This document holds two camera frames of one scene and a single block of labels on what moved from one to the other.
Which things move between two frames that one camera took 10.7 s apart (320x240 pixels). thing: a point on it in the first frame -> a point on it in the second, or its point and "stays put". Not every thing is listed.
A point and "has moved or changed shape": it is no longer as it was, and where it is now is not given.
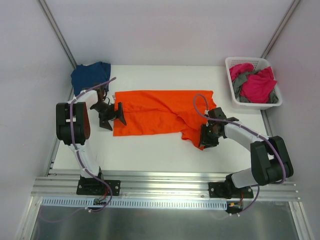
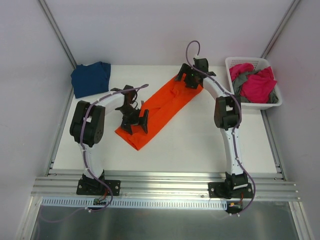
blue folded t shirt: (84, 77) stays put
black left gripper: (111, 116) -> (135, 121)
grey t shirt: (240, 78) stays put
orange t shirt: (147, 112) has moved or changed shape
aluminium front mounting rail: (152, 185) stays put
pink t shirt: (257, 86) stays put
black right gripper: (208, 133) -> (188, 78)
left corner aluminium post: (58, 32) stays put
